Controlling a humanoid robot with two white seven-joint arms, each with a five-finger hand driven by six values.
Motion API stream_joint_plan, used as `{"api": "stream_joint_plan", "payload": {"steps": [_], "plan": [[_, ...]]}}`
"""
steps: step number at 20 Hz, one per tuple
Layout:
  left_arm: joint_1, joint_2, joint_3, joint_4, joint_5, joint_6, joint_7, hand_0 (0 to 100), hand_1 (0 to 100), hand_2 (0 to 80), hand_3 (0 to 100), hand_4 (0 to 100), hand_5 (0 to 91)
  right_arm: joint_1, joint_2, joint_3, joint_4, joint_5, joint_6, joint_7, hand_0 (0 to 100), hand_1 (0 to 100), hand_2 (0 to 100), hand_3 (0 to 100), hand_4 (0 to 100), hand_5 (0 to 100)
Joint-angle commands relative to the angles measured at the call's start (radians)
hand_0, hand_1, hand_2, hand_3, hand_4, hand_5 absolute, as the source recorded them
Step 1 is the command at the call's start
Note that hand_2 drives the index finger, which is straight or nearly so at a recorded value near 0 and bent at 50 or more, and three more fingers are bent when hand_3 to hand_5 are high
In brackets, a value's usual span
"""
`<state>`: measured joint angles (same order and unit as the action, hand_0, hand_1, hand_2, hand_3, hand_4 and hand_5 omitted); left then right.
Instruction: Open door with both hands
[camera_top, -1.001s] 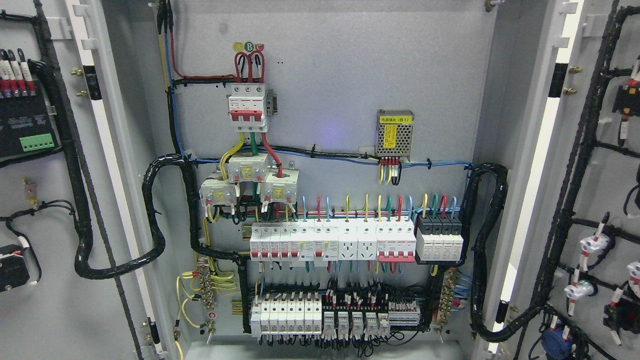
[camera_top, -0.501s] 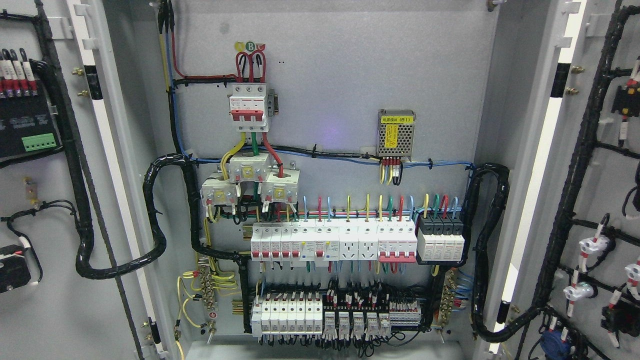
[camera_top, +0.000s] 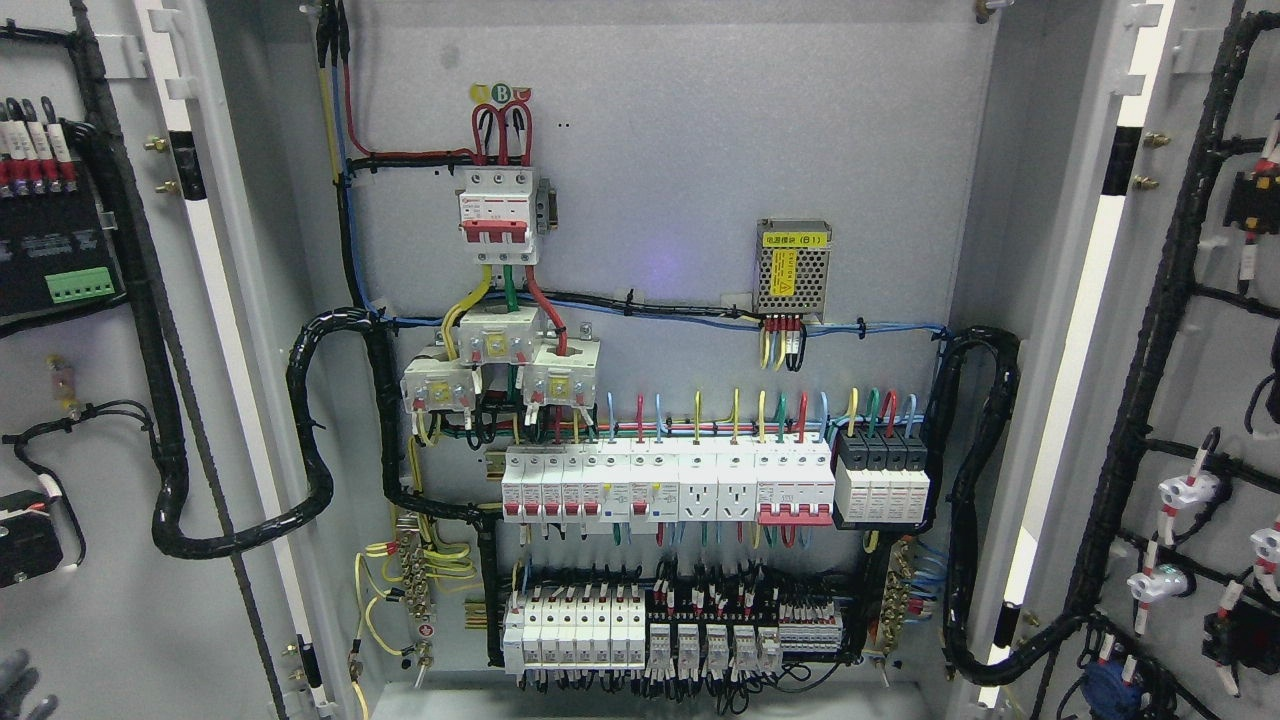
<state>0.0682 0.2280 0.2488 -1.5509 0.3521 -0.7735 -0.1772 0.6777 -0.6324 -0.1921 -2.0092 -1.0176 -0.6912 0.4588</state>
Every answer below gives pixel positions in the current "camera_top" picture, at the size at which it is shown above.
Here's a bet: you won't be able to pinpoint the black cable conduit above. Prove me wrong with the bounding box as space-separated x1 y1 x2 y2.
925 327 1085 685
152 307 500 561

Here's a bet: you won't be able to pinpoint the brass left ground bar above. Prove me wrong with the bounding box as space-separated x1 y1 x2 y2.
396 512 436 682

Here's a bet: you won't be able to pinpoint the brass right ground bar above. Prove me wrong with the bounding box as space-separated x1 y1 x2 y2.
876 536 915 657

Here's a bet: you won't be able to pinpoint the lower relay terminal row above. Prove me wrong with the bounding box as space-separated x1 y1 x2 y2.
500 562 850 696

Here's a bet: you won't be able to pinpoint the black white surge protector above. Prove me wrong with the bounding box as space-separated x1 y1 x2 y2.
833 432 937 534

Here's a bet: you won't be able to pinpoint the perforated metal power supply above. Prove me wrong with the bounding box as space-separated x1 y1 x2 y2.
754 218 832 319

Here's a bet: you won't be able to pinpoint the grey cabinet door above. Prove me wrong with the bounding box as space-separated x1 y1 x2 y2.
933 1 1277 719
3 1 337 719

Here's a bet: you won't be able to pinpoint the white rotary selector switch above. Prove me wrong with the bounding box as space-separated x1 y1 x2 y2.
1 489 63 588

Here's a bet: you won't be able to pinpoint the black left cable conduit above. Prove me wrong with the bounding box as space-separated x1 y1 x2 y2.
152 307 500 561

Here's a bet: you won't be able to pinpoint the brass ground bar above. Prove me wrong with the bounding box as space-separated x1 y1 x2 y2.
876 536 915 657
396 512 436 682

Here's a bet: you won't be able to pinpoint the black digital power meter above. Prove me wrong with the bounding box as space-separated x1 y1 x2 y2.
1 161 123 322

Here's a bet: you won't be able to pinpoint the white current transformers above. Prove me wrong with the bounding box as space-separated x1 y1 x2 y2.
401 305 600 416

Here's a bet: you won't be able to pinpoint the black right cable conduit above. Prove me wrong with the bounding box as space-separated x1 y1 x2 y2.
925 327 1085 685

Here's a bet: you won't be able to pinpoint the white socket breaker row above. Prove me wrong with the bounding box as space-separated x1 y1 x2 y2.
500 437 835 534

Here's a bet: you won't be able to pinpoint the red main circuit breaker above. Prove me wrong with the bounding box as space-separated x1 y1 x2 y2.
458 167 547 266

